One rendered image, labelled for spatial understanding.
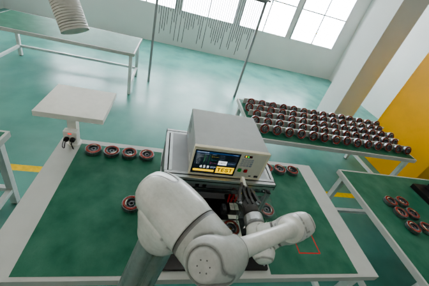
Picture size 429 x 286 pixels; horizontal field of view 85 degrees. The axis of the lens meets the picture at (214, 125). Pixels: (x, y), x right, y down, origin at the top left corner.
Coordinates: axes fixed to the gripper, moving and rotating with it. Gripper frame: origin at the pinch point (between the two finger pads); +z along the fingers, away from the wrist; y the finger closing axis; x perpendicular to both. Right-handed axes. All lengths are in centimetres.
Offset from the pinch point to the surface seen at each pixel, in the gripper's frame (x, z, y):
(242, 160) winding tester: 7.5, 9.6, -0.6
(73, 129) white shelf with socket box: -28, 62, -107
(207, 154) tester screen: 8.7, 9.5, -21.3
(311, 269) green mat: -43, -24, 54
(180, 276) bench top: -43, -28, -27
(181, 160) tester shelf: -6.7, 19.6, -32.7
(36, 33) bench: -44, 288, -233
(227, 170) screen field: -1.4, 9.6, -7.1
